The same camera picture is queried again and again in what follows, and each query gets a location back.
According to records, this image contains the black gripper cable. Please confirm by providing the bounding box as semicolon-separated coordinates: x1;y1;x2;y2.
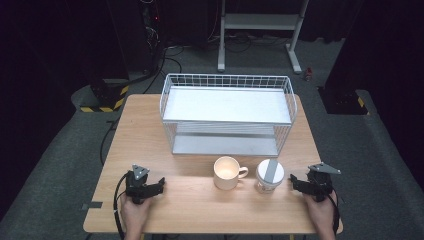
112;172;130;240
327;190;342;235

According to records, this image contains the white wire shelf rack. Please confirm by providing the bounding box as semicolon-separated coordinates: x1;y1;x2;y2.
159;73;299;158

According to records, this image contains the person's right hand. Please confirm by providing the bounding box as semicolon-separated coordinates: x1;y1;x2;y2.
302;189;337;232

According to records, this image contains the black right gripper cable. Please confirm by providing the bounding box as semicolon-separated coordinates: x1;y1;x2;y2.
327;190;342;235

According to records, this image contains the black base with hazard stripes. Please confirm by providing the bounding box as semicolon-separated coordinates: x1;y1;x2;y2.
79;78;130;114
317;86;371;116

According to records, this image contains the clear cup with grey-strap lid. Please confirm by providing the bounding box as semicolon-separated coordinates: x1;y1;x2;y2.
255;158;286;195

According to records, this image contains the person's left hand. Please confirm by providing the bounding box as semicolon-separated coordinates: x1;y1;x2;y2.
120;192;154;232

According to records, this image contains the grey metal stand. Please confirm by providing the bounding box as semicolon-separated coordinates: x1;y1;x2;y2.
217;0;311;75

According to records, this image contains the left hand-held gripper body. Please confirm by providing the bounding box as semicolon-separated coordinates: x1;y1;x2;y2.
124;163;155;205

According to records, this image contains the cream ceramic mug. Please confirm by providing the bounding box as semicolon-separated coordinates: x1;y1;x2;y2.
213;155;250;191

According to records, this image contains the dark equipment tower with cables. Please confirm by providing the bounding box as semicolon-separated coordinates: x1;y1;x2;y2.
137;0;185;95

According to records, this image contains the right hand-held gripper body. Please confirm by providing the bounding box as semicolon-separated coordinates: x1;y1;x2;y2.
306;162;342;203

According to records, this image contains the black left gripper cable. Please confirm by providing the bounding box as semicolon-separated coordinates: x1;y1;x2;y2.
112;172;130;240

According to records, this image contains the grey tape strip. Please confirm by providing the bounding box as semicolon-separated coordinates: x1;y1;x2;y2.
81;201;104;211

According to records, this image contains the black floor cable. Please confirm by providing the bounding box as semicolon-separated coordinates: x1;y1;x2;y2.
99;116;122;166

